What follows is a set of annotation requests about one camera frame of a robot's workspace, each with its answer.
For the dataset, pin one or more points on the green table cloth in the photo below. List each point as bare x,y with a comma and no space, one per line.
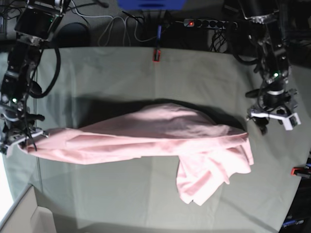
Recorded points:
140,195

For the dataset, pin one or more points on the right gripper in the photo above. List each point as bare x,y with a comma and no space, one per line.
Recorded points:
19,128

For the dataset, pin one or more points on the pink t-shirt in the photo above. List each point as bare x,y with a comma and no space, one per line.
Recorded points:
209,153

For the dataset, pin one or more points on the red black side clamp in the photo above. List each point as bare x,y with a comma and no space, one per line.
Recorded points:
302,171

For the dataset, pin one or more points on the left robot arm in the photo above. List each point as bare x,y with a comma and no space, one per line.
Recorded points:
273,99

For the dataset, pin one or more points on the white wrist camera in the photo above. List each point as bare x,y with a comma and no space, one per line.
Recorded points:
290,122
6,150

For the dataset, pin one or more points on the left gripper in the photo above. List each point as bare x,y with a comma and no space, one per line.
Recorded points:
259,112

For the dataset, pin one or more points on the cardboard box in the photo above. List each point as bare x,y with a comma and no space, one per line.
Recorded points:
26,216

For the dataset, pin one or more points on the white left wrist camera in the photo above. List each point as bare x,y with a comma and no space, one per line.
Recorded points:
290,122

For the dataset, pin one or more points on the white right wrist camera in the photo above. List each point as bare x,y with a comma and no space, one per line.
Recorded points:
6,150

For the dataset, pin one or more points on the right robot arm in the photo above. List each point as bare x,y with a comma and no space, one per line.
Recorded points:
35,28

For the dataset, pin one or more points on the white power strip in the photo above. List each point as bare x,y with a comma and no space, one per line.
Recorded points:
206,24

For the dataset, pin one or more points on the blue box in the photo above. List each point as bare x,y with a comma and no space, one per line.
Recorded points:
151,4

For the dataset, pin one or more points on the red black table clamp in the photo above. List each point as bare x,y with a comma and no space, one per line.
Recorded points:
156,55

